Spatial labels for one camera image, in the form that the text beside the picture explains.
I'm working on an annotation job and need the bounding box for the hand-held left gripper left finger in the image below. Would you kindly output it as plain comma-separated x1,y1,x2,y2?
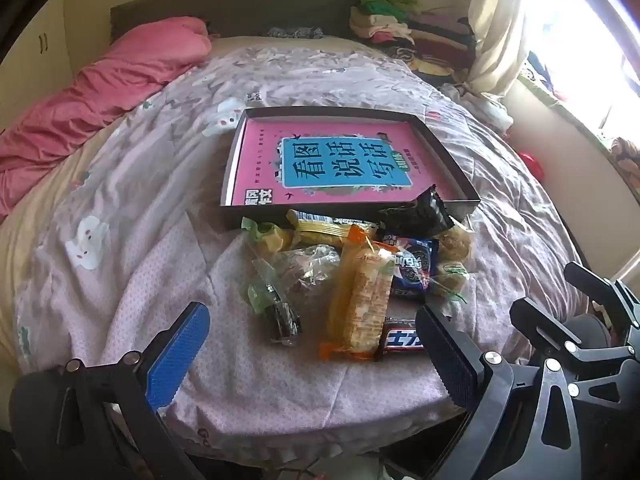
55,302,211,480

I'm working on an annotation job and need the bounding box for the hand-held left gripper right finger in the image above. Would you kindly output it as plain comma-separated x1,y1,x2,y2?
415,305,581,480

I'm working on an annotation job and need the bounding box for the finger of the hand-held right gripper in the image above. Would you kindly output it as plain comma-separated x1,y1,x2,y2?
564,261,640,331
509,297,631,366

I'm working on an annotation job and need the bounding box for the brown chocolate bar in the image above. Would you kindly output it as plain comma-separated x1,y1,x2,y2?
375,317,426,361

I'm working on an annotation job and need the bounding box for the green-label round pastry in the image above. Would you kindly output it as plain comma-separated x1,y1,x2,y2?
427,260,471,303

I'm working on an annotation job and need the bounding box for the blue cookie packet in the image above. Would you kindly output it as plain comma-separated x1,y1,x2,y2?
377,232,441,301

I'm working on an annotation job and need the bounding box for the orange cracker packet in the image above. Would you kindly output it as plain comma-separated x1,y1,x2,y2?
319,225,401,361

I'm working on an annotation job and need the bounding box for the flaky pastry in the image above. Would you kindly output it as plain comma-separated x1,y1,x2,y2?
432,220,473,263

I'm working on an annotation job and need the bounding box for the dark cardboard box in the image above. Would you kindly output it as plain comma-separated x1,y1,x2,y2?
220,106,482,231

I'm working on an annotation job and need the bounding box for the black snack packet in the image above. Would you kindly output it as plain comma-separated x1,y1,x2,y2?
377,186,455,238

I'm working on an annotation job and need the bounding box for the green-wrapped yellow candy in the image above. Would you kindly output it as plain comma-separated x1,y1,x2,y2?
241,216,293,253

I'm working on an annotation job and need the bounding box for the clear-wrapped round pastry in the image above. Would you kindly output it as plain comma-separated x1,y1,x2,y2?
270,244,341,301

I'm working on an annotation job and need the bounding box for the yellow wafer packet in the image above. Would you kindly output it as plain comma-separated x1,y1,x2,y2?
286,210,378,248

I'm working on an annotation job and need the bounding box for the pink floral bed sheet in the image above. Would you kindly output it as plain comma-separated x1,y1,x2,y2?
15,35,591,441

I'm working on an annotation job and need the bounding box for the red object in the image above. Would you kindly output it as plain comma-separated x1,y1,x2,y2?
517,150,543,181

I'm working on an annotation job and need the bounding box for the pink book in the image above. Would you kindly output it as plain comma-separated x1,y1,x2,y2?
231,121,432,207

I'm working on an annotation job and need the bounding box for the white crumpled cloth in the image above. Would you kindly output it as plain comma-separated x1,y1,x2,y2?
440,80,516,131

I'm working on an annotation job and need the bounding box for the bright window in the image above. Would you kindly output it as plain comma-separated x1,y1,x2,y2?
520,0,640,161

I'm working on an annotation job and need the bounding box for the cream curtain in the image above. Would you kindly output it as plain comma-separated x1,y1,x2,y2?
467,0,546,96

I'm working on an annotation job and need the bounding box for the pink quilt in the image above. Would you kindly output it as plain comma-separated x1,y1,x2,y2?
0,16,213,221

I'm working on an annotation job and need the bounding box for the pile of folded clothes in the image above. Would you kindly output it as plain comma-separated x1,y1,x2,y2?
349,0,481,78

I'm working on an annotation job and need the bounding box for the dark patterned cloth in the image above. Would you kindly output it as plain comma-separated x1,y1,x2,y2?
267,26,323,40

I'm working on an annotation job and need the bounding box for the cream wardrobe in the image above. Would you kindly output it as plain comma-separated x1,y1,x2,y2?
0,0,68,71

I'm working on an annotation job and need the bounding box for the grey headboard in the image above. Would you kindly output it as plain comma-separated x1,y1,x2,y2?
110,0,368,43

